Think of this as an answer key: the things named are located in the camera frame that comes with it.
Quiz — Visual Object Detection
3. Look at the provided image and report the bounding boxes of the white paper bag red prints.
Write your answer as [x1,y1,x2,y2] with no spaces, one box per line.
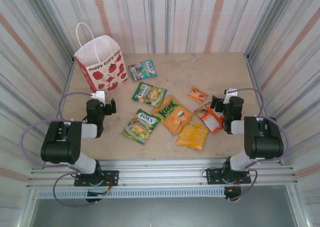
[74,22,129,94]

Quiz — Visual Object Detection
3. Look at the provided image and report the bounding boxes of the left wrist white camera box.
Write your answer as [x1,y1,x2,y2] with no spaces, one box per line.
[90,90,106,103]

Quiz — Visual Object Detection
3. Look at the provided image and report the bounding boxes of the orange Krax chips bag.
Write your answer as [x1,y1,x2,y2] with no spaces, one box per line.
[151,95,195,137]

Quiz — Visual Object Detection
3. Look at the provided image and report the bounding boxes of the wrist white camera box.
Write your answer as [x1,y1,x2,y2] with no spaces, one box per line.
[223,87,238,105]
[90,90,106,103]

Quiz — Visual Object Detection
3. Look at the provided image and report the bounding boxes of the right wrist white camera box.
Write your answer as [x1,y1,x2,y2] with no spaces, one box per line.
[223,87,238,105]

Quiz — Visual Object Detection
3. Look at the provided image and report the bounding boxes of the teal Fox's candy pack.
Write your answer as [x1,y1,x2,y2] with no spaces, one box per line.
[127,59,158,82]

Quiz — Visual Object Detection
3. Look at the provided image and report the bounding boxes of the green Fox's Spring Tea pack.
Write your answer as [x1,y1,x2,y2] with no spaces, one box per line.
[131,81,168,106]
[121,108,161,145]

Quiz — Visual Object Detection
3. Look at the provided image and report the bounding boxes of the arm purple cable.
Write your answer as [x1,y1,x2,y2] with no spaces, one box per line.
[226,87,292,202]
[21,91,97,208]

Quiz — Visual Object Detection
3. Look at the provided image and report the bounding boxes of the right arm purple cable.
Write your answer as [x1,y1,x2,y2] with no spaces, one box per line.
[226,87,292,202]

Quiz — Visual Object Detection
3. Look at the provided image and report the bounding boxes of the black cable connector block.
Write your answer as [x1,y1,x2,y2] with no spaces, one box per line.
[85,190,111,204]
[223,186,243,203]

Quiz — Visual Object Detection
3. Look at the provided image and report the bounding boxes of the yellow snack pack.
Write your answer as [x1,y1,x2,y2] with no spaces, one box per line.
[175,121,210,152]

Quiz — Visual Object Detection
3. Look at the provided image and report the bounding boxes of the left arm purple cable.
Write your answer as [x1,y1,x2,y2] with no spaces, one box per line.
[21,91,97,208]

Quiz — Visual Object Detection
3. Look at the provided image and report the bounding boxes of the slotted grey cable duct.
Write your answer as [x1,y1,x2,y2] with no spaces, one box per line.
[36,188,227,200]

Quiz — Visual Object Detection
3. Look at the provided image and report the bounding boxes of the aluminium mounting rail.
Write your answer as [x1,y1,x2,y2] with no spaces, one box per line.
[26,158,299,191]

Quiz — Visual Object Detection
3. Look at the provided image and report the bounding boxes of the small orange snack pack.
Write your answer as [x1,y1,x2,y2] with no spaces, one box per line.
[187,86,209,103]

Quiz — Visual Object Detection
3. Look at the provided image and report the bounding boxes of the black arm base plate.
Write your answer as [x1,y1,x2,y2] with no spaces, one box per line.
[74,170,120,187]
[206,167,252,185]

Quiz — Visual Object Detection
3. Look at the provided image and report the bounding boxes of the orange white mango snack pack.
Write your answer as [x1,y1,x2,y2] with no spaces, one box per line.
[194,101,225,134]

